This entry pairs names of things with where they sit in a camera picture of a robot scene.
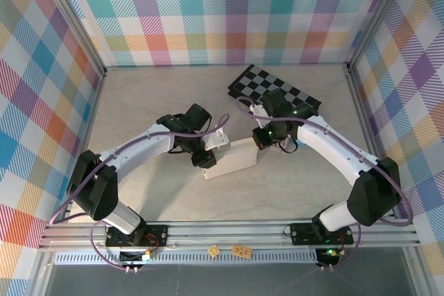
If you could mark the white paper box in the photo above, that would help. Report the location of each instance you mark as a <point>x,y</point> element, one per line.
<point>236,159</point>

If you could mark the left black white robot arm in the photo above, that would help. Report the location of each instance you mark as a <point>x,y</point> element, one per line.
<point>138,143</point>

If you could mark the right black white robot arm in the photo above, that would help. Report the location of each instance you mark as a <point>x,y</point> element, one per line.
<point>333,147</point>

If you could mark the black grey folding chessboard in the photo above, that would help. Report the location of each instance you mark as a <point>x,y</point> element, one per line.
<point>277,82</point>

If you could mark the small yellow tag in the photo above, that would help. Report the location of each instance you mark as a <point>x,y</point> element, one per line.
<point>213,251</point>

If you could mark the orange printed tag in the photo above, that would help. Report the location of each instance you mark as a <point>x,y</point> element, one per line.
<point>241,251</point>

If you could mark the left black control board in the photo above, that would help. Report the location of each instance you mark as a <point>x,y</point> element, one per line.
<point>135,258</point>

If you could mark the black control board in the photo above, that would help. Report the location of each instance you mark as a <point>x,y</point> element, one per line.
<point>135,258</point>
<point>329,258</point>

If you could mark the right black control board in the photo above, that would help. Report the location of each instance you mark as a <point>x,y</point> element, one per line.
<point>329,258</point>

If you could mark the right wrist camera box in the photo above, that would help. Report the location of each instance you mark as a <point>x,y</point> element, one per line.
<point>259,110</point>

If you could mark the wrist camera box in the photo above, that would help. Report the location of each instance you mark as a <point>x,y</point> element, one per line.
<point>259,110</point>
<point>216,141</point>

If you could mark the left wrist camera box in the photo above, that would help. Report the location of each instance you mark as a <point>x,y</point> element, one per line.
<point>216,141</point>

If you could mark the aluminium side rail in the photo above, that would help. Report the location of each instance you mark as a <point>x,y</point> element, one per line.
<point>94,109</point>
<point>364,119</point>

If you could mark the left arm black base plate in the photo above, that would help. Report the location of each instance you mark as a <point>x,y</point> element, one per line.
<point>156,232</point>

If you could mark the aluminium mounting rail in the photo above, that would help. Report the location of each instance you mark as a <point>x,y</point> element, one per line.
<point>225,235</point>

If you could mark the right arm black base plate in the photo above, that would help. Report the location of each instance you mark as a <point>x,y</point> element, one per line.
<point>301,233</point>

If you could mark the aluminium frame post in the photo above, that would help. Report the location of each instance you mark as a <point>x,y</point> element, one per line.
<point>379,15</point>
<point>74,20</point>

